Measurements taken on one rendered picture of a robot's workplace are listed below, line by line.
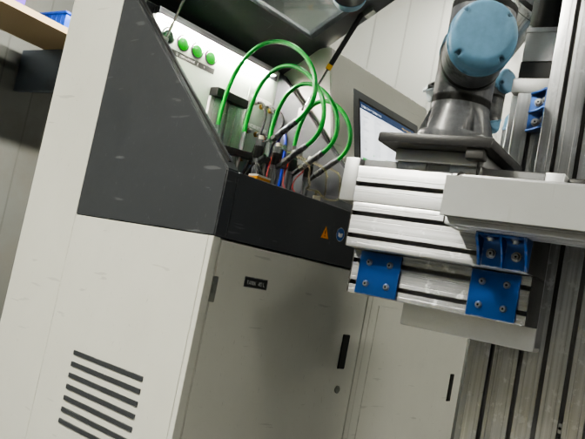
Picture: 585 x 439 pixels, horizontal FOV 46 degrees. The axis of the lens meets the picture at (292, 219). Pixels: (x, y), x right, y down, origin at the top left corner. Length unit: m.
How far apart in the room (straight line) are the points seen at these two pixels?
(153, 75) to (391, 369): 1.17
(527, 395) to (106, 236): 1.12
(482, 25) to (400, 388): 1.41
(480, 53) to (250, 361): 0.93
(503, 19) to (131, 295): 1.08
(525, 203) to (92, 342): 1.18
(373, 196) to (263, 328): 0.55
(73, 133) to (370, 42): 2.31
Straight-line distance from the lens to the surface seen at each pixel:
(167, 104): 1.83
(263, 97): 2.46
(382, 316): 2.18
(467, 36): 1.25
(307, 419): 1.98
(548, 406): 1.43
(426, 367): 2.49
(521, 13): 2.03
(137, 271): 1.77
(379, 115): 2.64
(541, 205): 1.13
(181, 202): 1.69
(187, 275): 1.63
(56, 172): 2.18
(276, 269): 1.75
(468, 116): 1.35
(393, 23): 4.06
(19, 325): 2.20
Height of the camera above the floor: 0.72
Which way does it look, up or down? 5 degrees up
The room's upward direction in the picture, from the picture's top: 11 degrees clockwise
